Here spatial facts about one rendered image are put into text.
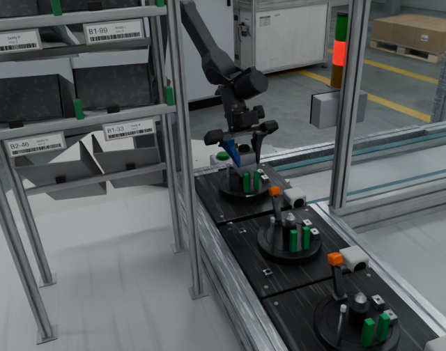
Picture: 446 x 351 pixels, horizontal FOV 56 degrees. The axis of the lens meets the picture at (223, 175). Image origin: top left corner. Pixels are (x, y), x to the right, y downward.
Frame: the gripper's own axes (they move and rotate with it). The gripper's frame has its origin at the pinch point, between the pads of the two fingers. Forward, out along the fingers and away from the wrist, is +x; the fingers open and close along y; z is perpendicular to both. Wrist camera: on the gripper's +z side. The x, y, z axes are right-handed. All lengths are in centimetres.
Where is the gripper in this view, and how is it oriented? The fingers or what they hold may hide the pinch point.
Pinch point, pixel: (245, 152)
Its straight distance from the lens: 107.4
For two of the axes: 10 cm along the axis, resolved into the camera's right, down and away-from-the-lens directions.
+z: 2.4, -1.5, -9.6
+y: 9.4, -1.9, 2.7
